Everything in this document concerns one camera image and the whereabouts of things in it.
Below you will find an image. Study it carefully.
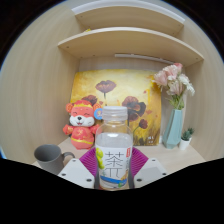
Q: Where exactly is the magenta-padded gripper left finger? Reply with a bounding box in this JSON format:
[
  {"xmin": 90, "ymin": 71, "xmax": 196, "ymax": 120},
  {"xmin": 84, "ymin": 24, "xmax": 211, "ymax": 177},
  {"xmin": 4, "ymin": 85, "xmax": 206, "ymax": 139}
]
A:
[{"xmin": 57, "ymin": 147, "xmax": 99, "ymax": 190}]

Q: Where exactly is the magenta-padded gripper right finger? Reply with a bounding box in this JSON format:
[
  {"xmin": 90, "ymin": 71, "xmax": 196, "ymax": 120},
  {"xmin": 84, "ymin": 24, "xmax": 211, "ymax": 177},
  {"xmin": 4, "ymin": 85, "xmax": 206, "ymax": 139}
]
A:
[{"xmin": 128, "ymin": 146, "xmax": 168, "ymax": 190}]

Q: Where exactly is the clear plastic drink bottle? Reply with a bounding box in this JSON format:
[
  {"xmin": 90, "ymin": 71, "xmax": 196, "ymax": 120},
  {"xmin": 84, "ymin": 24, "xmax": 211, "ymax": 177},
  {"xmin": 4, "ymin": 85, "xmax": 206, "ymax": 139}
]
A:
[{"xmin": 94, "ymin": 105, "xmax": 134, "ymax": 190}]

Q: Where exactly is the grey textured mug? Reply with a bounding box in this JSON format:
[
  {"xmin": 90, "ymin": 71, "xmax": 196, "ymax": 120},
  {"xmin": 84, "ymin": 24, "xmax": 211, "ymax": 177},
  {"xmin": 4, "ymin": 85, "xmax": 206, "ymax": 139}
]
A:
[{"xmin": 33, "ymin": 143, "xmax": 76, "ymax": 176}]

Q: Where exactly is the small succulent in white pot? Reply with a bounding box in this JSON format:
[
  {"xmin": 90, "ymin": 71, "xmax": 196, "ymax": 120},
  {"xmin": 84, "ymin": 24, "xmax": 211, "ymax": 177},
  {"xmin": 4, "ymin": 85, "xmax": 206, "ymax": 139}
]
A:
[
  {"xmin": 187, "ymin": 127, "xmax": 196, "ymax": 141},
  {"xmin": 179, "ymin": 130, "xmax": 193, "ymax": 150}
]

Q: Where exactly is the red plush tiger toy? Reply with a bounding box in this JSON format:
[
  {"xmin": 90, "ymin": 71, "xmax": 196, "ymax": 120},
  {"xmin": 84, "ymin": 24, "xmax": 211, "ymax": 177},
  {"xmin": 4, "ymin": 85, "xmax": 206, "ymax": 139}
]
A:
[{"xmin": 62, "ymin": 99, "xmax": 104, "ymax": 150}]

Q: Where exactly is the teal faceted vase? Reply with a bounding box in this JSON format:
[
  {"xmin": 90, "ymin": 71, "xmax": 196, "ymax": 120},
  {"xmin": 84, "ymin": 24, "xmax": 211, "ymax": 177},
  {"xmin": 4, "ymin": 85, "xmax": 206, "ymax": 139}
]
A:
[{"xmin": 162, "ymin": 108, "xmax": 184, "ymax": 150}]

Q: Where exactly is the yellow poppy flower painting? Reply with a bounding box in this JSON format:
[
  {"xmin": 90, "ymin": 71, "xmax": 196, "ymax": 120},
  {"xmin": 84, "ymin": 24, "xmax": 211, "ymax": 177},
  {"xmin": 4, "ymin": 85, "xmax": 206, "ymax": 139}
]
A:
[{"xmin": 69, "ymin": 68, "xmax": 163, "ymax": 147}]

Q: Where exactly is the pink artificial flower bouquet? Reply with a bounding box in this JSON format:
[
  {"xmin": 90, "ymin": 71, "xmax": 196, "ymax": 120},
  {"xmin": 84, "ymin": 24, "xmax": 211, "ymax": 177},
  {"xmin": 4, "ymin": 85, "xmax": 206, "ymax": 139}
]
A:
[{"xmin": 152, "ymin": 62, "xmax": 196, "ymax": 110}]

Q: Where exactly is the white light bar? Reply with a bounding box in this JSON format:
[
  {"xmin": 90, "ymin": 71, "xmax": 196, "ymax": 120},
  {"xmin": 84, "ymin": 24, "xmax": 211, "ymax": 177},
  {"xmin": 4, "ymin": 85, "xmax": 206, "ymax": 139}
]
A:
[{"xmin": 114, "ymin": 53, "xmax": 174, "ymax": 65}]

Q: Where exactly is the light wooden shelf unit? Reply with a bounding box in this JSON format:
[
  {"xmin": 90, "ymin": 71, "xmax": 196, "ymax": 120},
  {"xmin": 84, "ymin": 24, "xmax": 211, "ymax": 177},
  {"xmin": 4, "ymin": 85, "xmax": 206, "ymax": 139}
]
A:
[{"xmin": 57, "ymin": 4, "xmax": 205, "ymax": 68}]

